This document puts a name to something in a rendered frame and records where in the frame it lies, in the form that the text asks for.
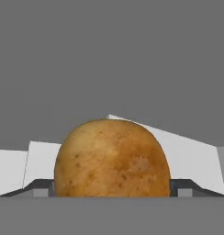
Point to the brown potato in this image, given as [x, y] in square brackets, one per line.
[112, 159]

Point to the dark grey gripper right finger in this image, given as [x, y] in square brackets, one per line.
[185, 187]

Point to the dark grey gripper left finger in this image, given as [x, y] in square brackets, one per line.
[40, 187]

